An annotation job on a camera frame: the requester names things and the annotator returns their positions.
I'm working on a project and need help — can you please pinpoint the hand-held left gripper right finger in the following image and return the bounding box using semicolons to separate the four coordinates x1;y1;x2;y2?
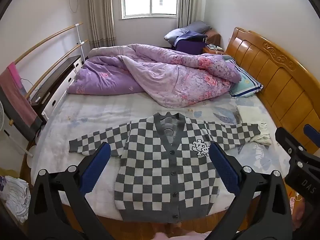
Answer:
207;142;293;240

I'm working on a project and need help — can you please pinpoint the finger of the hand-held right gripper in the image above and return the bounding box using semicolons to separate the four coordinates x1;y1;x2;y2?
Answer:
303;124;320;153
275;127;308;161

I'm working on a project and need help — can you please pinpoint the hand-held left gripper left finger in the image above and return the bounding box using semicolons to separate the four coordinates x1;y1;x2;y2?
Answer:
27;142;113;240

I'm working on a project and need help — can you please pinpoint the grey white checkered cardigan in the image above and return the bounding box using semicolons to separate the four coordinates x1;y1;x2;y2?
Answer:
69;112;262;224

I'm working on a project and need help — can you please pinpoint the person's right forearm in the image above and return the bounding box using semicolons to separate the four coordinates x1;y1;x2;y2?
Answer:
291;197;319;232

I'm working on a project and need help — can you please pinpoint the pile of pale clothes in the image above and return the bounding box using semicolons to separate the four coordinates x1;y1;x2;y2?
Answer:
0;175;32;224

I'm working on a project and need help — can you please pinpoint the wooden clothes rack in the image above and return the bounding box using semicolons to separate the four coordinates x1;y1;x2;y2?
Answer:
0;23;88;157

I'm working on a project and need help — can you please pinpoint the small white garment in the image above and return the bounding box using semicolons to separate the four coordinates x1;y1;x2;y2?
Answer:
250;121;272;145

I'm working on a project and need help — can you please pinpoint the folded cream cloth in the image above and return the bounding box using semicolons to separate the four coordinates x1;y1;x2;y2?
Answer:
236;104;263;125

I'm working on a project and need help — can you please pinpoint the wooden bed headboard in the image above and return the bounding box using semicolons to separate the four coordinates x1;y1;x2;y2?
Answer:
225;27;320;155

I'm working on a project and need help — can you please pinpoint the blue striped pillow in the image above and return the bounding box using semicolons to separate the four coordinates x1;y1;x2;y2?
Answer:
224;56;263;98

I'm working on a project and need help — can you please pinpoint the person's pink pajamas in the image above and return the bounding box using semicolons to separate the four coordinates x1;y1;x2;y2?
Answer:
155;231;210;240

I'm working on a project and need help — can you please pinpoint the black and white cabinet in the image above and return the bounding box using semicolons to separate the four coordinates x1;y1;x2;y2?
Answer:
30;55;83;124

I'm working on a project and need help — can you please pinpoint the pink and grey towel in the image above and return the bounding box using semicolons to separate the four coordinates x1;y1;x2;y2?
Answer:
0;62;43;142

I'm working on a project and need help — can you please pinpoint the purple floral quilt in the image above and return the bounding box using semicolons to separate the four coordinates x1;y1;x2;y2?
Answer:
67;44;242;109

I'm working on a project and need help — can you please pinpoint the wooden nightstand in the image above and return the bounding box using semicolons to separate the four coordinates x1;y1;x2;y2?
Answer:
202;44;227;55

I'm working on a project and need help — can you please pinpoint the brown cushion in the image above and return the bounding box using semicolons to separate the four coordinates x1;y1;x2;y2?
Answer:
206;29;221;47

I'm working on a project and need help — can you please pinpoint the grey pillow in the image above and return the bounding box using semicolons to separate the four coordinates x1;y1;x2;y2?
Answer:
185;21;212;34

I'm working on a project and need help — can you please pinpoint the beige striped curtain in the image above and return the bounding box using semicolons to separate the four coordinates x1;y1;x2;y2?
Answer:
176;0;207;29
84;0;118;49

